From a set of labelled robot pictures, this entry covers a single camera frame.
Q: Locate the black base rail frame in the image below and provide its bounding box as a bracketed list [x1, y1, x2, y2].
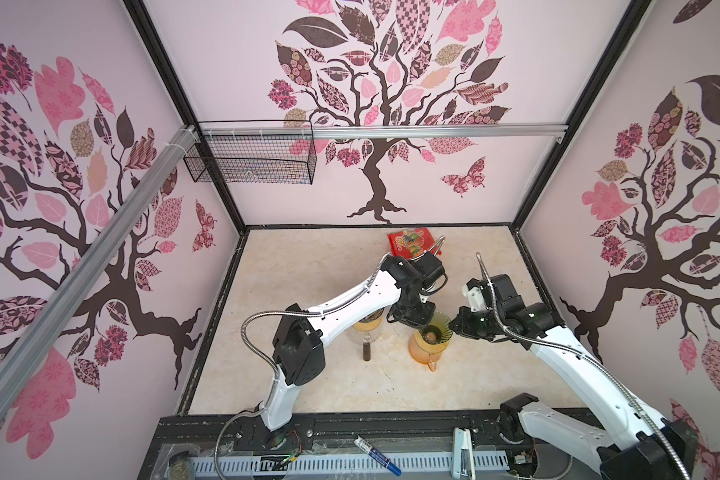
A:
[138, 410, 599, 479]

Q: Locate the orange glass pitcher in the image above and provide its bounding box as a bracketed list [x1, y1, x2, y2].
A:
[408, 333, 449, 372]

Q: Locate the black wire basket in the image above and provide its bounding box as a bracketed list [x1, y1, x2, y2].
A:
[184, 120, 317, 185]

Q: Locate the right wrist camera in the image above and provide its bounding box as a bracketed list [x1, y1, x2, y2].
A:
[462, 279, 492, 312]

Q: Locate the right metal conduit cable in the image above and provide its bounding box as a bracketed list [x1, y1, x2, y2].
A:
[475, 252, 692, 480]

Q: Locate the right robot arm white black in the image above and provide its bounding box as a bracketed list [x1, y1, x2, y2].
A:
[450, 275, 698, 479]

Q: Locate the back aluminium rail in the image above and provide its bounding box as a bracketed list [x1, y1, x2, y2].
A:
[201, 123, 568, 140]

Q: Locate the white slotted cable duct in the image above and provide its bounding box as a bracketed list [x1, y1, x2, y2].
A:
[190, 451, 509, 478]

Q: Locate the green glass dripper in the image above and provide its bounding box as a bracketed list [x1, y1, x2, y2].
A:
[420, 311, 453, 345]

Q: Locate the aluminium rail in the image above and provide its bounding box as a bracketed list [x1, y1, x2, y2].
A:
[201, 123, 568, 140]
[0, 125, 198, 420]

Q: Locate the red snack bag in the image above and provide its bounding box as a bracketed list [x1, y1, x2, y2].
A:
[387, 227, 444, 260]

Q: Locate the blue white marker pen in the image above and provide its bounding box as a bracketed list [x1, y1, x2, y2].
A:
[354, 436, 402, 477]

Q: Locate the clear glass carafe brown handle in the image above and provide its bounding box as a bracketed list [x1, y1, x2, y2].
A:
[348, 327, 382, 362]

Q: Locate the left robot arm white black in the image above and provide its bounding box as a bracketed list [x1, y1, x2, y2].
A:
[241, 253, 447, 431]

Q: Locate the left aluminium rail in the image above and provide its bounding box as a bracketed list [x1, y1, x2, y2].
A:
[0, 125, 198, 420]

